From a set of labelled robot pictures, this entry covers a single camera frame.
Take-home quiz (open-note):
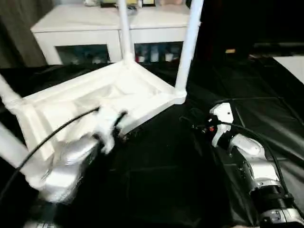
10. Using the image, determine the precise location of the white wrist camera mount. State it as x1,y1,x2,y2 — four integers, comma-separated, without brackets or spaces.
93,105,122,154
209,102,235,148

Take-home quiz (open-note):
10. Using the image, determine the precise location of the black work mat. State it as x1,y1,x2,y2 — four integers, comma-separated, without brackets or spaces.
0,53,304,228

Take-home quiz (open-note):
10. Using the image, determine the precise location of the white plastic table top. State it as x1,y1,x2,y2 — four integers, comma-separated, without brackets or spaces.
18,59,188,162

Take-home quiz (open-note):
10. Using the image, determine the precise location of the white plastic table leg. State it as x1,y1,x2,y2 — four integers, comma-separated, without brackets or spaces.
117,0,135,64
0,73,26,109
174,0,204,96
0,122,47,190

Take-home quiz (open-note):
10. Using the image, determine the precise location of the white cabinet with glass doors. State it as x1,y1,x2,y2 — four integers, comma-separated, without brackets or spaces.
30,3,191,65

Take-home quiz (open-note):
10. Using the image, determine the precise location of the pink plush item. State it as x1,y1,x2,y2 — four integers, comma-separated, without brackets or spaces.
159,0,184,6

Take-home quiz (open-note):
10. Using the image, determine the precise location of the grey curtain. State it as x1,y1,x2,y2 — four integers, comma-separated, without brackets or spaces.
0,0,56,69

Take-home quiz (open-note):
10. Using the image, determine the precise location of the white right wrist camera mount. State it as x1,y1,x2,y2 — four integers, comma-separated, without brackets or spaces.
209,102,235,148

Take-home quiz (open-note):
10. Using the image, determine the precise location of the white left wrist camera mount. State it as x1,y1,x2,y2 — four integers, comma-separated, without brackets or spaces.
93,105,122,154

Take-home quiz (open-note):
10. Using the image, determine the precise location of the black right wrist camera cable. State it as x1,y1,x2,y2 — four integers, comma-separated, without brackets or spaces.
217,120,294,199

